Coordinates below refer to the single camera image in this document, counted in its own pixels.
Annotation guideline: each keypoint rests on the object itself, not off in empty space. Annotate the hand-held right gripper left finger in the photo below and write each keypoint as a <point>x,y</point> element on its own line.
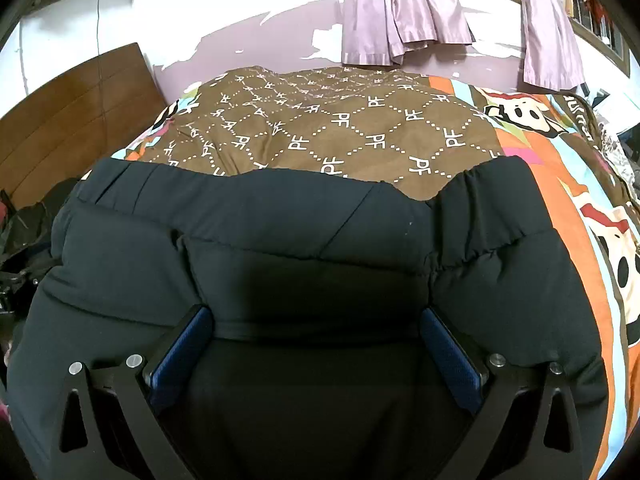
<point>180,360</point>

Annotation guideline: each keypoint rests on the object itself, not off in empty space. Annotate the black puffer jacket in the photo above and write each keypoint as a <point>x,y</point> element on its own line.
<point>300,240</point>

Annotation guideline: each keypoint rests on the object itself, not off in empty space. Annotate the purple curtain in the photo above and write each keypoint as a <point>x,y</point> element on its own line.
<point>547,30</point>
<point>400,10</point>

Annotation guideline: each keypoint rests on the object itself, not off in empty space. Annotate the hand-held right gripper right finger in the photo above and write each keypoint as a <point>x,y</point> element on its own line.
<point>452,365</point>

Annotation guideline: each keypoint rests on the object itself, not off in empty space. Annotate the brown printed blanket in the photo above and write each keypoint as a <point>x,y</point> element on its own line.
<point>350,125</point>

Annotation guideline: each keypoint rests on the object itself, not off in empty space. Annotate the wooden headboard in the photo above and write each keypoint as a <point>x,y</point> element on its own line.
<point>65,125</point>

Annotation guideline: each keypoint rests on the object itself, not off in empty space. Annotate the floral patterned cloth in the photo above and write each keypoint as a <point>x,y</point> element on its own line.
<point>617,155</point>

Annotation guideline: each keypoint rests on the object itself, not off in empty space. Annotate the dark clothes pile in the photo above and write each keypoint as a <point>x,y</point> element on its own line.
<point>30,230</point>

